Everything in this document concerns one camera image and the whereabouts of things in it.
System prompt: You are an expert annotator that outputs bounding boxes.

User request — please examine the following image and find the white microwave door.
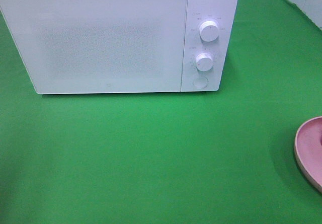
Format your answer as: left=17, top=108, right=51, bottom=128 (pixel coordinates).
left=1, top=0, right=187, bottom=94

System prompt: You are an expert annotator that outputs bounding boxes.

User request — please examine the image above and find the white microwave knob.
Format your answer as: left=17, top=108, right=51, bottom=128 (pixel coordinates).
left=195, top=53, right=214, bottom=72
left=199, top=19, right=219, bottom=42

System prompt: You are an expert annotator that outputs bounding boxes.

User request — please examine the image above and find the pink round plate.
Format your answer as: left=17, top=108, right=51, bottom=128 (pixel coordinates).
left=294, top=116, right=321, bottom=192

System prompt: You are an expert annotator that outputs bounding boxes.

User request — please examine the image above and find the green table cloth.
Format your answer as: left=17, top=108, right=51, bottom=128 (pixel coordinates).
left=1, top=0, right=321, bottom=223

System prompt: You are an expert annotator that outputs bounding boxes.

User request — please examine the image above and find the round white door release button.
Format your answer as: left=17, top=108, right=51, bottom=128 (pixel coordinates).
left=193, top=77, right=208, bottom=89

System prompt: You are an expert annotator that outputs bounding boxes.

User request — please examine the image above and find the white microwave oven body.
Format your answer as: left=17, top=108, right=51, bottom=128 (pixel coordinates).
left=0, top=0, right=239, bottom=95

